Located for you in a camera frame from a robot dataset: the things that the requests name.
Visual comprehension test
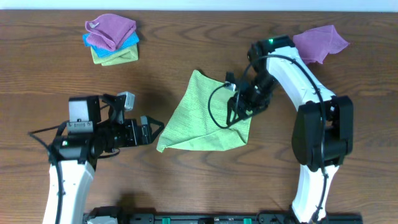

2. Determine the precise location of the folded green cloth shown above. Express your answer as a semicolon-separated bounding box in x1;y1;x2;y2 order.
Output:
91;44;139;66

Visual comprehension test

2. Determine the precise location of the right black camera cable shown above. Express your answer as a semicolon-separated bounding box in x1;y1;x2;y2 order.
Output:
207;54;327;223

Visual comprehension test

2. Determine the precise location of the folded blue cloth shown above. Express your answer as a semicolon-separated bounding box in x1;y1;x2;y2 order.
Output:
82;32;139;58

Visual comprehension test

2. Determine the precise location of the left black camera cable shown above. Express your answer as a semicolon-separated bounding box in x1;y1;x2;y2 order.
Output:
27;104;122;224

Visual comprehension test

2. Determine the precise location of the black camera cable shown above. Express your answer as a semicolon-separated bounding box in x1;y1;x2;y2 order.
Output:
207;54;327;223
27;104;122;224

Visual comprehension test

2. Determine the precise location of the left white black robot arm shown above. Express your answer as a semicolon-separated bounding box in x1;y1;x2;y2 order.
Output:
43;92;164;223

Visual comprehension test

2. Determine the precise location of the folded purple cloth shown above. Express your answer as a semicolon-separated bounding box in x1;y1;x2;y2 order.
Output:
85;14;136;52

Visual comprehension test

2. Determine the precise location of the light green microfiber cloth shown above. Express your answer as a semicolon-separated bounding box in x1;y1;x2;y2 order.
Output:
156;70;251;152

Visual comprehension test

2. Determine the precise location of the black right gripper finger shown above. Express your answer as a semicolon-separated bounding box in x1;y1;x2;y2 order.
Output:
226;96;239;126
229;110;252;124

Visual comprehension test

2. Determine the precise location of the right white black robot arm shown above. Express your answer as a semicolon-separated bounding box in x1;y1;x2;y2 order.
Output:
223;35;353;223

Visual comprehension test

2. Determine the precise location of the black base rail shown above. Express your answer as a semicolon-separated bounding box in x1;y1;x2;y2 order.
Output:
82;205;364;224

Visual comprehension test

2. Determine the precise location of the crumpled purple cloth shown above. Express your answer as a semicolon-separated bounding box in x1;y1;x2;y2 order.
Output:
293;25;349;65

